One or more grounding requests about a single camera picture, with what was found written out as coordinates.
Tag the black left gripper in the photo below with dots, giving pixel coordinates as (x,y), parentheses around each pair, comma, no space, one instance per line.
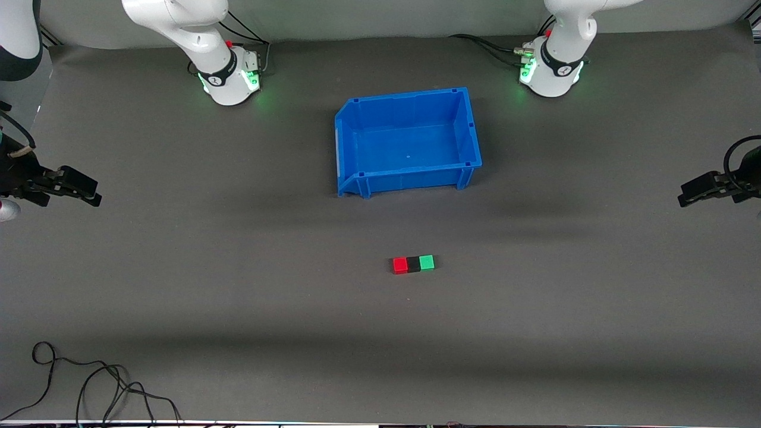
(747,180)

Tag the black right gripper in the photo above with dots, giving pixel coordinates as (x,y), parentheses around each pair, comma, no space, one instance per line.
(18,176)

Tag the small green cube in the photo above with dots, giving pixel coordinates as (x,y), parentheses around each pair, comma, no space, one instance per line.
(427,262)

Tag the small red cube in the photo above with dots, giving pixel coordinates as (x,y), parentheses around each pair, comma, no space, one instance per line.
(400,265)

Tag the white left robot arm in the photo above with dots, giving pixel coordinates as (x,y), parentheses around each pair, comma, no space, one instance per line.
(559,53)

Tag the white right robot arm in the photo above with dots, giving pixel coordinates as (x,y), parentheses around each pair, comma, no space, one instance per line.
(202,41)

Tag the small black cube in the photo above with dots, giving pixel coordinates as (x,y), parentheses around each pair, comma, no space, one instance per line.
(414,264)

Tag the blue plastic storage bin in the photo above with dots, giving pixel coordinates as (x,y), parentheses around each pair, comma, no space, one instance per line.
(410,148)

